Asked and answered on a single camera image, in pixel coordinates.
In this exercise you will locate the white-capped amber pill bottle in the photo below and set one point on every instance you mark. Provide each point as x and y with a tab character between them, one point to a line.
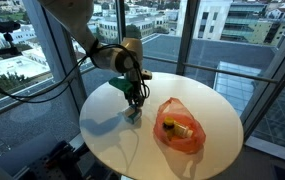
182	131

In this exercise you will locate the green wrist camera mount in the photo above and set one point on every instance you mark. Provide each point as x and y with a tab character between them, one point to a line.
121	84

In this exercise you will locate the robot base with clutter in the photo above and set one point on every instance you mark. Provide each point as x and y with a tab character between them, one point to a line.
61	163

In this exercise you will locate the round white table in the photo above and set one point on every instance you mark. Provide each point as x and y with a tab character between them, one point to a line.
133	149

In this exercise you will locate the black camera on stand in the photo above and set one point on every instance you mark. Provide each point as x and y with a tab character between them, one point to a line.
6	28

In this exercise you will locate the orange plastic carrier bag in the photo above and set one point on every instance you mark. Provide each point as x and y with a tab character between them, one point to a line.
174	108

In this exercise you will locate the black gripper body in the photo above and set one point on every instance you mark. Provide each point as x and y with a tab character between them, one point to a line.
141	91

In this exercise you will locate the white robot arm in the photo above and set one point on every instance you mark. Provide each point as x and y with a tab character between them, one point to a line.
125	58

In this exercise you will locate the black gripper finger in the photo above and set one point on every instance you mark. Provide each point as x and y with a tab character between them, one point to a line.
131	109
139	106

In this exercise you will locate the yellow-capped dark bottle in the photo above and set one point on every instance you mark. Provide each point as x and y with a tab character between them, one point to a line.
168	126

